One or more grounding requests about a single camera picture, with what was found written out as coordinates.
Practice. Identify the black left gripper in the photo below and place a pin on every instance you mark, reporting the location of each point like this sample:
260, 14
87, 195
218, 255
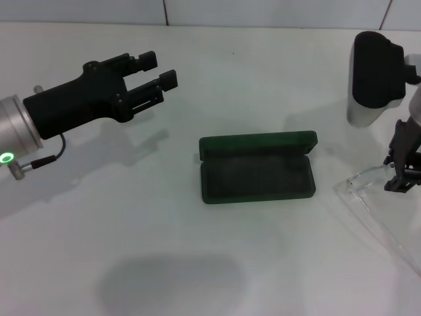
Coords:
72, 105

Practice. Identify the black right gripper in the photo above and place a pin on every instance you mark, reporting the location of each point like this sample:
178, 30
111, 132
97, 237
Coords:
408, 148

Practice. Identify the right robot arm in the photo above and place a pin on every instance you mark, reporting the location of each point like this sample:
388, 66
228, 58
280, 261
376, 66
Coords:
416, 108

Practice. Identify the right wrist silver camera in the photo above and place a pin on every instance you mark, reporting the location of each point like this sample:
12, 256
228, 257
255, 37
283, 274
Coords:
375, 75

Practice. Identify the green glasses case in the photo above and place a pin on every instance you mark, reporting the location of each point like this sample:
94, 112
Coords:
256, 177

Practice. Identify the clear white glasses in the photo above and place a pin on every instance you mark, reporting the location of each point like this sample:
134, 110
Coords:
361, 174

